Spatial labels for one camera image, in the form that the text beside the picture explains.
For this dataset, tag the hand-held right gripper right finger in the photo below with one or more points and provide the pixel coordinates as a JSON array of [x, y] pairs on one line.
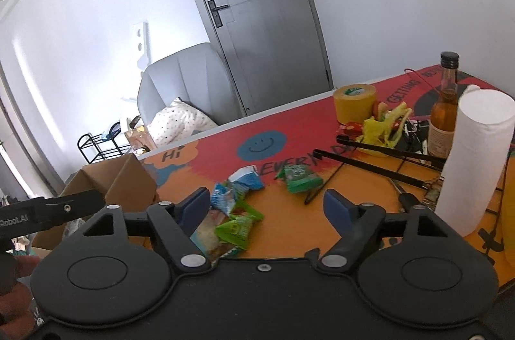
[[336, 209]]

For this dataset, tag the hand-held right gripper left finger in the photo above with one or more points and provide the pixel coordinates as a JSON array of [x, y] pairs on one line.
[[197, 209]]

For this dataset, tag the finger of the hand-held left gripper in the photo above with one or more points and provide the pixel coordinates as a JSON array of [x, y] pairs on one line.
[[64, 208]]

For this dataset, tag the clear white snack packet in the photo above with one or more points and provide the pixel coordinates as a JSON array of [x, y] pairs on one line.
[[209, 237]]

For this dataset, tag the green snack packet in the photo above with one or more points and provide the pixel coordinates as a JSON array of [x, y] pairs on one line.
[[299, 179], [237, 229]]

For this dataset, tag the blue and white snack packet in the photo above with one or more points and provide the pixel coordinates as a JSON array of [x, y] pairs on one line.
[[247, 178]]

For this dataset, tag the brown cardboard box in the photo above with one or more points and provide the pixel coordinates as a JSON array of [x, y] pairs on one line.
[[124, 183]]

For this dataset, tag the person's left hand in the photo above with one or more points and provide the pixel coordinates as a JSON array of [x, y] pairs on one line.
[[16, 306]]

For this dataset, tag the black metal hanger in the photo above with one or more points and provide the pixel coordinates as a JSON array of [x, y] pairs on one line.
[[362, 161]]

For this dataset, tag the black shoe rack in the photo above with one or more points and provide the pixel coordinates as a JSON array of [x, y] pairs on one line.
[[100, 147]]

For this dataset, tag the key bunch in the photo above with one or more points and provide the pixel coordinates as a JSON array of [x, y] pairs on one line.
[[410, 200]]

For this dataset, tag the white spotted pillow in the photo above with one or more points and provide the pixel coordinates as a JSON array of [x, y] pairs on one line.
[[181, 123]]

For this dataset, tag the crumpled yellow wrapper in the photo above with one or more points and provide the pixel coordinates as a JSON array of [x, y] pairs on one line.
[[380, 131]]

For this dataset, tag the brown paper bag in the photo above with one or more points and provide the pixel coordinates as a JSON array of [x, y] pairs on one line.
[[141, 137]]

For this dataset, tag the yellow tape roll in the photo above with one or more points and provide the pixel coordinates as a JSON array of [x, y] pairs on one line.
[[354, 104]]

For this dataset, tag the glass bottle amber liquid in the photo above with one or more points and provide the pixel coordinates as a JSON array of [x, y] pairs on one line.
[[442, 123]]

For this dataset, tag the grey armchair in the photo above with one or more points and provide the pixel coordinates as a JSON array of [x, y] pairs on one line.
[[189, 70]]

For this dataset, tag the white paper towel roll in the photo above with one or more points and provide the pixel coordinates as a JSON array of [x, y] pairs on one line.
[[470, 163]]

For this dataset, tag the white foam board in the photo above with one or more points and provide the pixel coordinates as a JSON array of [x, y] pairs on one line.
[[141, 42]]

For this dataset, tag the grey door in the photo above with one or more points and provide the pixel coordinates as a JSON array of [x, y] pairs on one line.
[[261, 22]]

